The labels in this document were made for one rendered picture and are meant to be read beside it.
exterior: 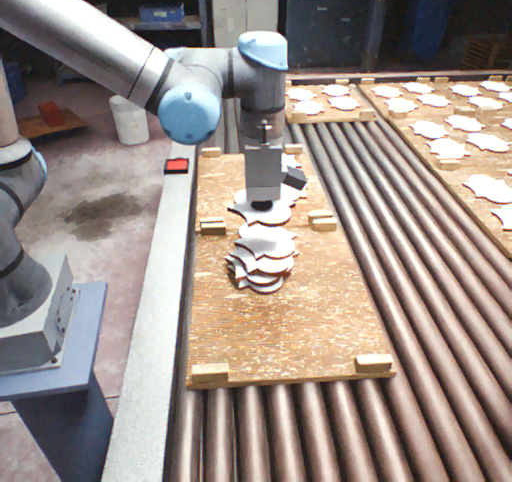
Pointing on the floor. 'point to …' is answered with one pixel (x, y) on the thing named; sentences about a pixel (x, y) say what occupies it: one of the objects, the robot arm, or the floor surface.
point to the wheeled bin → (425, 20)
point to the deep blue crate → (14, 82)
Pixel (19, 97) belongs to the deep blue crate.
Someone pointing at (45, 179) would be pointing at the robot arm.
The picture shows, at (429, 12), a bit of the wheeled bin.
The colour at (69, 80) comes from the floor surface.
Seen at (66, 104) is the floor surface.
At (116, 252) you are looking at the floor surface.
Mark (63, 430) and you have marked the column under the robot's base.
